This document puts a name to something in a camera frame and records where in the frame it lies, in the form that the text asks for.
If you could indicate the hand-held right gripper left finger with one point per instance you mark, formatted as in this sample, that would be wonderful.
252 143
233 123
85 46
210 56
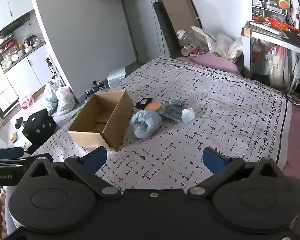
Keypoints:
96 159

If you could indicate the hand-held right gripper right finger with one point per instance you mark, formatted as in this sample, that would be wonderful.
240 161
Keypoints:
213 160

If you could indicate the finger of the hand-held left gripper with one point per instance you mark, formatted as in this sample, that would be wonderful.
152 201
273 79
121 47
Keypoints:
6 153

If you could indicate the brown cardboard box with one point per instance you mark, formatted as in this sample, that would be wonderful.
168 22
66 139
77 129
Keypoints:
107 120

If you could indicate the white packet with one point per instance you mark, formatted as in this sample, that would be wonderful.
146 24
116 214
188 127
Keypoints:
188 115

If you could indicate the blue fluffy cloth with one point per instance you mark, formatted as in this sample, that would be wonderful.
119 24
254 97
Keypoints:
143 125

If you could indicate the dark grey cloth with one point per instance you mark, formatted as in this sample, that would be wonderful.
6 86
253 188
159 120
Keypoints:
173 110

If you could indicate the black and white soft pad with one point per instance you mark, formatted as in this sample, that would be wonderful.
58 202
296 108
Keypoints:
143 102

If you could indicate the orange sponge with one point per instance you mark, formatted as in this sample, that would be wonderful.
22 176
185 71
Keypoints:
153 106

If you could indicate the yellow slipper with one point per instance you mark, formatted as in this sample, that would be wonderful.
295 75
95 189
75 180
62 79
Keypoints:
13 137

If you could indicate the black slipper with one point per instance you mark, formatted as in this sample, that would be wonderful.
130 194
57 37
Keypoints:
19 122

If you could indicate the black cube stool white dots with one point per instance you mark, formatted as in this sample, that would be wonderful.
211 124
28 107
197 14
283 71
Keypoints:
38 126

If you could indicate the white red plastic bag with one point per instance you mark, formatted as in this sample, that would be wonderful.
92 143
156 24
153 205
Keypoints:
65 101

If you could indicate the black tripod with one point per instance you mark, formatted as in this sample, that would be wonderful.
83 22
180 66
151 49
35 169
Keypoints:
95 90

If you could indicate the grey blue plastic bag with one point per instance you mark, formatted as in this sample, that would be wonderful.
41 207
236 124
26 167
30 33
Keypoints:
50 96

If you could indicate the silver grey bin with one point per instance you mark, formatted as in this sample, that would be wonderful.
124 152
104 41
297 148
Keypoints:
117 77

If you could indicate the pink pillow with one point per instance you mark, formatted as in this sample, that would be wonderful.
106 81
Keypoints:
212 61

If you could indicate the paper cup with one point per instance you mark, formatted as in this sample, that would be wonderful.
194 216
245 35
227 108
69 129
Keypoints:
186 50

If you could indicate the white bag under desk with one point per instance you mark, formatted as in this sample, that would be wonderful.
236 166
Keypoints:
278 67

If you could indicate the pile of clear plastic bags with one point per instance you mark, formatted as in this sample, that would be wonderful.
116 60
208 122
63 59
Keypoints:
222 43

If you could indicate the clear plastic bottle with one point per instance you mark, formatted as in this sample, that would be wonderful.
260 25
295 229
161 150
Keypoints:
190 38

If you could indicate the black range hood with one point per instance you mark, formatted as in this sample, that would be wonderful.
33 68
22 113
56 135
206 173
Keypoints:
13 26

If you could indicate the white desk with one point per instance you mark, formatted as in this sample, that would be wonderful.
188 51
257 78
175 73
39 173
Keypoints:
270 38

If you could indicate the red snack packet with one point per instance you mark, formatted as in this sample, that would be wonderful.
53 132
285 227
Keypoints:
275 23

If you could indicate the white bottle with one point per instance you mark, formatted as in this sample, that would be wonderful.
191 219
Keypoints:
297 21

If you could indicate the grey drawer organizer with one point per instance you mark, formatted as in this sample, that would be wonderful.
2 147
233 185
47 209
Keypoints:
268 6

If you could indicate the brown board with black frame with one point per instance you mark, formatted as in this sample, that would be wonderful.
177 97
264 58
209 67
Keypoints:
177 15

